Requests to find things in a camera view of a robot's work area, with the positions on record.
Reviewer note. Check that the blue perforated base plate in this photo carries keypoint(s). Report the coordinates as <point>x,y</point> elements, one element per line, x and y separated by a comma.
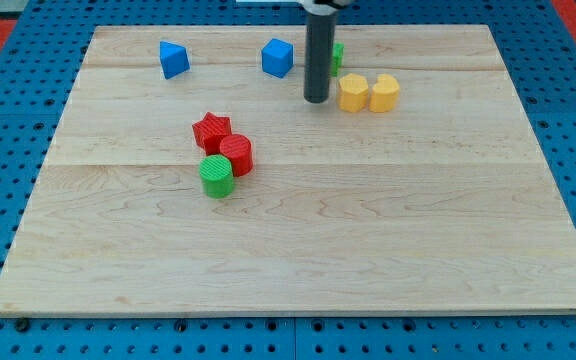
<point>39,63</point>

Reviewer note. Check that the yellow hexagon block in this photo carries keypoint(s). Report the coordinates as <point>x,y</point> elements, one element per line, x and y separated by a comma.
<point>352,92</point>

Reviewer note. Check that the blue triangular block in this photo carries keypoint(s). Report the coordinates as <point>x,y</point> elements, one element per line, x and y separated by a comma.
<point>174,59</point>

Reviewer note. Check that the blue cube block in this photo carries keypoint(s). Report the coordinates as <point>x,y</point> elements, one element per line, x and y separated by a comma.
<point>277,58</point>

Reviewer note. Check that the red cylinder block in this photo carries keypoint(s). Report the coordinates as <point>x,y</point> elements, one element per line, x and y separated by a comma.
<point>237,148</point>

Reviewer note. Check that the yellow heart block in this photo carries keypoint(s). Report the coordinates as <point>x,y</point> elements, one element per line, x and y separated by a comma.
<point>385,94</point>

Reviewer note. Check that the green star block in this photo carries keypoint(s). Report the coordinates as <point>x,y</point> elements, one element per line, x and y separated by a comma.
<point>337,58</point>

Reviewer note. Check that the green cylinder block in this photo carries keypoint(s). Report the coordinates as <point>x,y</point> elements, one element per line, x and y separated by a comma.
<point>217,177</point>

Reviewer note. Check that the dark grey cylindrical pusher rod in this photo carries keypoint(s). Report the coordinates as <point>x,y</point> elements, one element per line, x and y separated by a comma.
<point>319,43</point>

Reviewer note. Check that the red star block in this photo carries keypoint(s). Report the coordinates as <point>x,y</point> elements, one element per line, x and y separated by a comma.
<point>210,131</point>

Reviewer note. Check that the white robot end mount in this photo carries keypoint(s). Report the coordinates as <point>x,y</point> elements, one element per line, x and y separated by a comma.
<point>324,5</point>

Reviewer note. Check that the wooden board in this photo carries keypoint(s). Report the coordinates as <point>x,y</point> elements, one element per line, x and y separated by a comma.
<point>443,206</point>

